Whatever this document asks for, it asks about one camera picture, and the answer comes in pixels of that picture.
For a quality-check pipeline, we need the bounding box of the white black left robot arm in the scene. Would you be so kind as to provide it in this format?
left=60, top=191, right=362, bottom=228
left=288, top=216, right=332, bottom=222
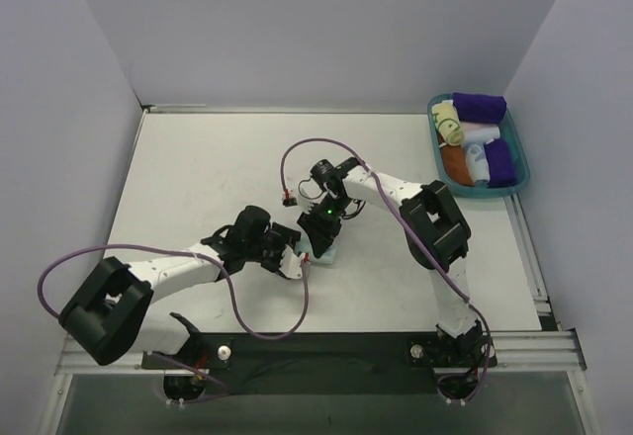
left=57, top=206, right=309, bottom=368

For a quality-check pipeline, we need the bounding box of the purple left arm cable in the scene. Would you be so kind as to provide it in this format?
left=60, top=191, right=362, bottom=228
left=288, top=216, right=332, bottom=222
left=38, top=244, right=313, bottom=401

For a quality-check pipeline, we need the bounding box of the aluminium frame rail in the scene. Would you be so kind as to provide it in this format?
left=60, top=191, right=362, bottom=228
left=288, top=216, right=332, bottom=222
left=55, top=331, right=588, bottom=375

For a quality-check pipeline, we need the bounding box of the pink rolled towel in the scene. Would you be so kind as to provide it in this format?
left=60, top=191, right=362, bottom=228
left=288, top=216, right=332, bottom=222
left=460, top=121, right=500, bottom=142

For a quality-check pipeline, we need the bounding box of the light mint towel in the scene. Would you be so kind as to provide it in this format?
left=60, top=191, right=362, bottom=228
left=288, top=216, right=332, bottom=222
left=295, top=236, right=337, bottom=266

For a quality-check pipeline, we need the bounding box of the green and yellow patterned towel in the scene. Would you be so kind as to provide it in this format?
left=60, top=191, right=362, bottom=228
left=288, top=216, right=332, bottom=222
left=431, top=102, right=464, bottom=146

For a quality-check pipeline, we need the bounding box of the purple rolled towel top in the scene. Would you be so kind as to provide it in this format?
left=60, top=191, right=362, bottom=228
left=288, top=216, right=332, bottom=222
left=451, top=92, right=507, bottom=125

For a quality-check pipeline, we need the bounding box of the teal plastic basket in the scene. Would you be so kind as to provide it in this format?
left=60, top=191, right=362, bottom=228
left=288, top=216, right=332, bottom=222
left=427, top=92, right=530, bottom=199

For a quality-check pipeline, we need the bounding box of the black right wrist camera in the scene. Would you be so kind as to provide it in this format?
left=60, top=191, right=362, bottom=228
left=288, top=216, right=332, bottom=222
left=310, top=159, right=338, bottom=191

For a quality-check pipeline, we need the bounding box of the white blue rolled towel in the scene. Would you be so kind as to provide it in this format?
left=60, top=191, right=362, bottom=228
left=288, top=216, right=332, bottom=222
left=462, top=139, right=491, bottom=186

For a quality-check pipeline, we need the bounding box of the purple rolled towel right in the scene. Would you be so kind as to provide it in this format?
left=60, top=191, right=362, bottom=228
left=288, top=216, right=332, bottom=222
left=484, top=138, right=518, bottom=188

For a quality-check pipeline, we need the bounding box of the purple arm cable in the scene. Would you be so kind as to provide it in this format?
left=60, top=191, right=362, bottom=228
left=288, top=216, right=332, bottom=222
left=38, top=244, right=313, bottom=401
left=279, top=137, right=496, bottom=401

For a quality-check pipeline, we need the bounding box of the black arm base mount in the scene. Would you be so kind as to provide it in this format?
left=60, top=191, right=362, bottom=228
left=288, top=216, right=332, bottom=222
left=141, top=331, right=497, bottom=399

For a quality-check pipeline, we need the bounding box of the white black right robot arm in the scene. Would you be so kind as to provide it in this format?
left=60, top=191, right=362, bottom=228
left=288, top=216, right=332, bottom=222
left=298, top=158, right=477, bottom=366

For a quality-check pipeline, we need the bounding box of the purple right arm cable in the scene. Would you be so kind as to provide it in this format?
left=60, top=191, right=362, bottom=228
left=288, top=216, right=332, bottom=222
left=279, top=137, right=496, bottom=401

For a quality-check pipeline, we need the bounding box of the purple rolled towel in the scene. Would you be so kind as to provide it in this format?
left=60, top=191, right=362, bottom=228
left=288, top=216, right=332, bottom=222
left=451, top=92, right=507, bottom=125
left=484, top=138, right=518, bottom=188

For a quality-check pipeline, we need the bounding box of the orange brown rolled towel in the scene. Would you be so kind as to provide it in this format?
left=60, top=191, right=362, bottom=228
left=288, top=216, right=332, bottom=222
left=439, top=141, right=474, bottom=187

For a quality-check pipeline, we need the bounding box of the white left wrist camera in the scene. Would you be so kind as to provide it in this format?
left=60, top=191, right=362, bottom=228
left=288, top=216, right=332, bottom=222
left=278, top=247, right=311, bottom=280

